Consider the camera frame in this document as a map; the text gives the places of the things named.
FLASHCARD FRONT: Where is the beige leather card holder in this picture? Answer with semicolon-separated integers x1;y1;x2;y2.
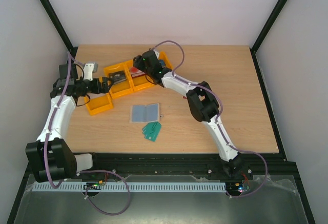
130;103;160;123

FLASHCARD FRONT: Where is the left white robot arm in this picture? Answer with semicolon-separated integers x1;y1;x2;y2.
25;63;113;182

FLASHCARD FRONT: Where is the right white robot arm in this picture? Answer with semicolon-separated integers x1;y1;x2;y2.
133;50;242;179

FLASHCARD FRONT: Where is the black card stack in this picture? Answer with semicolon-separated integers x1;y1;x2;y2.
109;71;127;84

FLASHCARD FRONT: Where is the red card stack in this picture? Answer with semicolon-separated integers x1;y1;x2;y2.
130;67;145;78

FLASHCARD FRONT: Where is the yellow bin with black cards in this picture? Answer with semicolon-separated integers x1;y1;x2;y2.
104;63;134;99

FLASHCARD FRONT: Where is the yellow bin with pink cards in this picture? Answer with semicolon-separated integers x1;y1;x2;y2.
85;93;113;116

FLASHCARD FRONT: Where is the yellow bin with red cards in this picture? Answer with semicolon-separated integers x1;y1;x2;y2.
124;59;154;92

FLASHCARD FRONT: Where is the blue card stack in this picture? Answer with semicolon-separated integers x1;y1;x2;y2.
159;59;166;68

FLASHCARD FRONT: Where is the yellow bin with blue cards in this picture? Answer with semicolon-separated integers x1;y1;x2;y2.
159;51;174;70

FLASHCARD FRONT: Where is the teal VIP card stack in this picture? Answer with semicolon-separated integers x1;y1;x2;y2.
142;121;161;142

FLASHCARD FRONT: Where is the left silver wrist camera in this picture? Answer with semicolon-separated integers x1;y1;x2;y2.
83;62;98;81

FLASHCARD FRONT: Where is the left black frame post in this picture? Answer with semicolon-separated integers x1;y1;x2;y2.
39;0;74;52

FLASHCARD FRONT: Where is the black frame post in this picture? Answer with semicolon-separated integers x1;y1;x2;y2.
39;0;74;52
250;0;288;55

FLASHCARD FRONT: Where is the white slotted cable duct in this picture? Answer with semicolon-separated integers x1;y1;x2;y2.
32;181;226;193

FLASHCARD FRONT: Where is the black aluminium frame rail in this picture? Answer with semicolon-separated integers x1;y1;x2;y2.
28;153;295;181

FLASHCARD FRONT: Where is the right black frame post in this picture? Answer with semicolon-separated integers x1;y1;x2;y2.
250;0;288;55

